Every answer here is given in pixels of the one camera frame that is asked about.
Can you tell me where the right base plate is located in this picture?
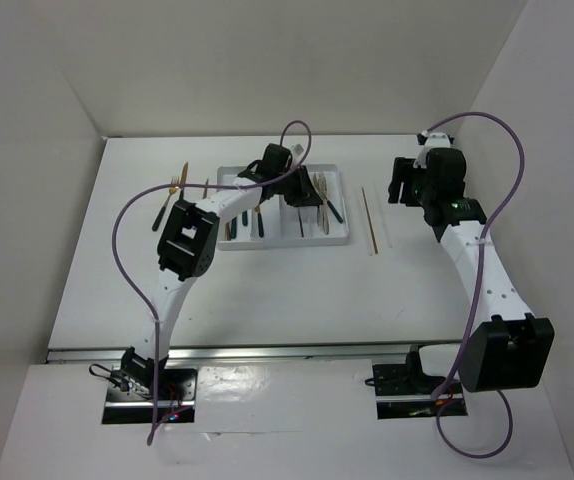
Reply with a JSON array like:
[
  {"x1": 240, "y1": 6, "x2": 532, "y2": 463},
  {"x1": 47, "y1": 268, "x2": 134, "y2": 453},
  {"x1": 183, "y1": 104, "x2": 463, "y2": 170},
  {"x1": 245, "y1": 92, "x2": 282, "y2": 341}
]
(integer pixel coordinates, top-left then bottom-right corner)
[{"x1": 364, "y1": 363, "x2": 468, "y2": 420}]

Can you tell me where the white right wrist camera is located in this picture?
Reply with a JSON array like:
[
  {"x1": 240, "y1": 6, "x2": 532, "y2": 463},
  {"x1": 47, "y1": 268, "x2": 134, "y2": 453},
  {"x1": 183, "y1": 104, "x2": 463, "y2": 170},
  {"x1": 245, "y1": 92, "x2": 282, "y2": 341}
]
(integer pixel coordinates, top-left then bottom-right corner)
[{"x1": 413, "y1": 130, "x2": 452, "y2": 169}]

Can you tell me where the gold knife green handle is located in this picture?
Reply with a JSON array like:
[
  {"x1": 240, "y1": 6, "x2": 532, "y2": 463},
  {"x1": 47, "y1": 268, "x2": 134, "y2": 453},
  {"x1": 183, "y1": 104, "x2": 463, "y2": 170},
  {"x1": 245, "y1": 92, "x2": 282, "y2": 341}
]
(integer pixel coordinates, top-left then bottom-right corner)
[
  {"x1": 179, "y1": 162, "x2": 189, "y2": 191},
  {"x1": 254, "y1": 205, "x2": 265, "y2": 238}
]

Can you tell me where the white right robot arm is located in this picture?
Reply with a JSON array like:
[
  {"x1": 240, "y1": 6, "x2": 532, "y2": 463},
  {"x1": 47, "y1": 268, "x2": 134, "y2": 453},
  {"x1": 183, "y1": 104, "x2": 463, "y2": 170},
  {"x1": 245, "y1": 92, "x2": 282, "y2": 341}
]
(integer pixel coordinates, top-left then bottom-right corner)
[{"x1": 389, "y1": 148, "x2": 555, "y2": 395}]

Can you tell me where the brown chopstick pair left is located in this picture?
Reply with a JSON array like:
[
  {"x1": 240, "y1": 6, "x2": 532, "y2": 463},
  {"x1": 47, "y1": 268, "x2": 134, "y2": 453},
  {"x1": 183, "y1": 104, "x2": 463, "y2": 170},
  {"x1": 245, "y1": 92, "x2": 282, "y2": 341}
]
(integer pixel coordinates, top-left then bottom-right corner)
[{"x1": 202, "y1": 179, "x2": 209, "y2": 199}]

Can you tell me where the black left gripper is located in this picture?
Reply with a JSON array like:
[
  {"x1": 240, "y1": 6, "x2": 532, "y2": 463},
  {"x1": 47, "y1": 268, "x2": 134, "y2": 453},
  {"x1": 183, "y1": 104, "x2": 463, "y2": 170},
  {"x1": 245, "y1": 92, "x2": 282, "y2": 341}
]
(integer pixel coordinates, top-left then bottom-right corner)
[{"x1": 273, "y1": 164, "x2": 322, "y2": 207}]

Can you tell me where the aluminium rail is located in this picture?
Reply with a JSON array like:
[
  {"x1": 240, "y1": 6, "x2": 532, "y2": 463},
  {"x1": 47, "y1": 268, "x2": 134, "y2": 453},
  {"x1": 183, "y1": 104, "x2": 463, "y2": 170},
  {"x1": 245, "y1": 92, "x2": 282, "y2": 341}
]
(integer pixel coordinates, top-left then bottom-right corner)
[{"x1": 45, "y1": 341, "x2": 458, "y2": 364}]

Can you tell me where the gold fork green handle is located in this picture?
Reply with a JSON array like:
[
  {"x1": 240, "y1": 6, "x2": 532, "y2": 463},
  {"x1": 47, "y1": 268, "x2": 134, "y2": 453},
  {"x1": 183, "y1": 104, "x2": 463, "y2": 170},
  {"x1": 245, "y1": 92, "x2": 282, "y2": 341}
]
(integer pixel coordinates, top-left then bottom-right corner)
[
  {"x1": 151, "y1": 176, "x2": 180, "y2": 232},
  {"x1": 317, "y1": 172, "x2": 344, "y2": 224}
]

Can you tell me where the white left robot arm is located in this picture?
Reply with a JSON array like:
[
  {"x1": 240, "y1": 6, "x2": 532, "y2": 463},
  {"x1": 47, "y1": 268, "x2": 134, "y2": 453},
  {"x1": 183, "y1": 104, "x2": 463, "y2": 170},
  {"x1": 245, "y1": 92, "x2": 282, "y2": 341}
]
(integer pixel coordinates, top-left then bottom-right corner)
[{"x1": 120, "y1": 144, "x2": 313, "y2": 399}]

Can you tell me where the metal chopstick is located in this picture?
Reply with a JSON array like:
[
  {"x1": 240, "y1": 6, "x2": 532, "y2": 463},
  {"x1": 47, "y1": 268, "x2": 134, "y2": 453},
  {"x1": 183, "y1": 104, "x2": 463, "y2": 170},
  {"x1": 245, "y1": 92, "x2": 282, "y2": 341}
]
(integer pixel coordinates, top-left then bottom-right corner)
[{"x1": 296, "y1": 208, "x2": 305, "y2": 238}]

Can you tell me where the white cutlery tray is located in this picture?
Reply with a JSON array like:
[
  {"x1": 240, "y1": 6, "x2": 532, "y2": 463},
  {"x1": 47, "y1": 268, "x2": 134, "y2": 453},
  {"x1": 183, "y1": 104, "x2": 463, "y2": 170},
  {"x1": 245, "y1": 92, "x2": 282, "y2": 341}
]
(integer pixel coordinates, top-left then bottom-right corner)
[{"x1": 217, "y1": 164, "x2": 350, "y2": 251}]

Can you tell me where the brown chopstick right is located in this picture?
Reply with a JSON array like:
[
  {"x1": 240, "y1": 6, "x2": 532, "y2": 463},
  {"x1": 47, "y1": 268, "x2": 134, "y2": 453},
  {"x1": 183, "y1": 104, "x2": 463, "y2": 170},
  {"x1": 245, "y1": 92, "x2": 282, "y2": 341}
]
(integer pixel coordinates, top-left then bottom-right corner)
[{"x1": 360, "y1": 186, "x2": 379, "y2": 255}]

